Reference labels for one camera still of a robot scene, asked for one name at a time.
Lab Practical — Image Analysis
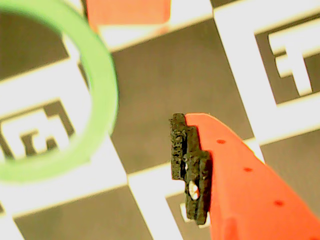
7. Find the red cube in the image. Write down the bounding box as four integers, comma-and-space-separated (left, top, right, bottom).
84, 0, 172, 26

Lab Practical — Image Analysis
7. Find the green ring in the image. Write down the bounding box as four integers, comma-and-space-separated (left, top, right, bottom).
0, 0, 120, 185

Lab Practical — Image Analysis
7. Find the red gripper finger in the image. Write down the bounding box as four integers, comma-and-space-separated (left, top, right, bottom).
169, 112, 320, 240

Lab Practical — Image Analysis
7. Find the black white marker mat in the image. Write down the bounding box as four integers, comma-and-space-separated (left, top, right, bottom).
0, 0, 320, 240

